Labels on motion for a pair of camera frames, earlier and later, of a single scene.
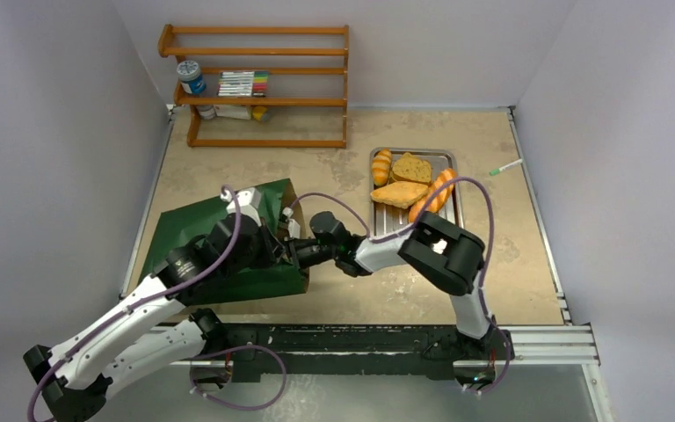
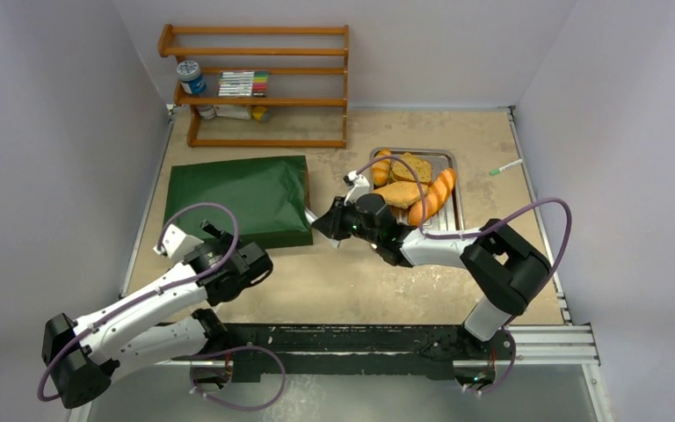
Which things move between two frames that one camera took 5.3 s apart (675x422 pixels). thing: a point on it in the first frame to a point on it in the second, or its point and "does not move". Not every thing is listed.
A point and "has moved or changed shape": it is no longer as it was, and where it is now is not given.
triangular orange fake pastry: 401,194 does not move
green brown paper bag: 174,227 has moved or changed shape
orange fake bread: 381,163 does not move
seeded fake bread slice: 410,167 does not move
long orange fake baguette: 433,198 does not move
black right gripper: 296,252 to 337,218
